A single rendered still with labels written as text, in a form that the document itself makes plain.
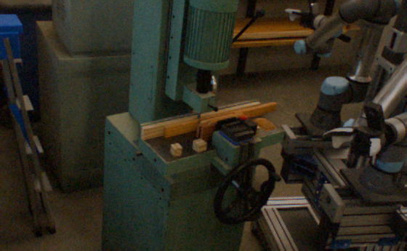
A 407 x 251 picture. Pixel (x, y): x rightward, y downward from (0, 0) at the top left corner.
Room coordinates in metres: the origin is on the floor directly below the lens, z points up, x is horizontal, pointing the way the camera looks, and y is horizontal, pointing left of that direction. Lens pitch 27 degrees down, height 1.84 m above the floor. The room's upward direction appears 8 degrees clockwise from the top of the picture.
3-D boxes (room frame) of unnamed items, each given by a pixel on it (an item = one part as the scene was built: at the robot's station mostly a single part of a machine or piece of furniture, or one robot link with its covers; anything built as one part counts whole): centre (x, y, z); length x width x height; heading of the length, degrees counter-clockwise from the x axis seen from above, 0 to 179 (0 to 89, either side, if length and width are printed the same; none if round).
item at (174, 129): (1.79, -0.08, 0.92); 0.60 x 0.02 x 0.04; 129
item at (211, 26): (1.70, 0.03, 1.35); 0.18 x 0.18 x 0.31
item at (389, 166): (1.34, -0.60, 1.12); 0.11 x 0.08 x 0.11; 42
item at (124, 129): (1.79, 0.11, 0.76); 0.57 x 0.45 x 0.09; 39
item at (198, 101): (1.72, 0.04, 1.03); 0.14 x 0.07 x 0.09; 39
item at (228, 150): (1.58, -0.13, 0.92); 0.15 x 0.13 x 0.09; 129
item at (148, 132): (1.75, 0.00, 0.93); 0.60 x 0.02 x 0.05; 129
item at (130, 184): (1.79, 0.11, 0.36); 0.58 x 0.45 x 0.71; 39
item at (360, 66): (2.15, -0.70, 1.19); 0.15 x 0.12 x 0.55; 120
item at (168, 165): (1.65, -0.08, 0.87); 0.61 x 0.30 x 0.06; 129
